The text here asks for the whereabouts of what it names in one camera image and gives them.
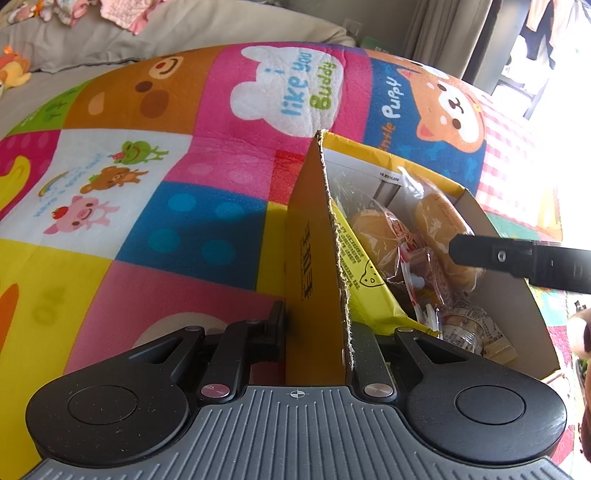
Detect orange plush toy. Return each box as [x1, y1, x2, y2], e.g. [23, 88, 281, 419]
[0, 45, 33, 89]

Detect colourful printed play mat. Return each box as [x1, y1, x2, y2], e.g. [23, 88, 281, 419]
[0, 42, 591, 468]

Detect clear packet with white label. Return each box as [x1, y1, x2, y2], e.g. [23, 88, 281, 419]
[436, 298, 519, 366]

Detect yellow snack packet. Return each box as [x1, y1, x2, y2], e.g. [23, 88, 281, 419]
[329, 200, 443, 339]

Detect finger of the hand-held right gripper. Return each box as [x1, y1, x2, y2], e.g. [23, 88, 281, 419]
[449, 233, 591, 295]

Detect hanging clothes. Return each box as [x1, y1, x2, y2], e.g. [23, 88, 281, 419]
[519, 0, 591, 71]

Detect yellow cardboard shoe box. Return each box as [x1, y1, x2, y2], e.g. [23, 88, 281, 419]
[284, 130, 563, 386]

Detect pile of pink floral clothes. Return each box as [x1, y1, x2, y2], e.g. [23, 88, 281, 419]
[0, 0, 168, 36]

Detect grey curtain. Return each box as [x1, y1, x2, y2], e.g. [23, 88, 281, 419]
[401, 0, 528, 94]

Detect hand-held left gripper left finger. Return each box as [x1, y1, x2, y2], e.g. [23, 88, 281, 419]
[115, 300, 288, 402]

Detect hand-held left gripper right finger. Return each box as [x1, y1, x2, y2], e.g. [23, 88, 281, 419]
[348, 322, 472, 405]

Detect bun with red label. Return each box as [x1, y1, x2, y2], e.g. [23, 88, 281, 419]
[348, 205, 419, 283]

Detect person's right hand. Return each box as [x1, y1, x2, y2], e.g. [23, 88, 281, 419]
[566, 307, 591, 360]

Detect plain bun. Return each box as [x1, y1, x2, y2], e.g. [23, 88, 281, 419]
[398, 167, 486, 292]

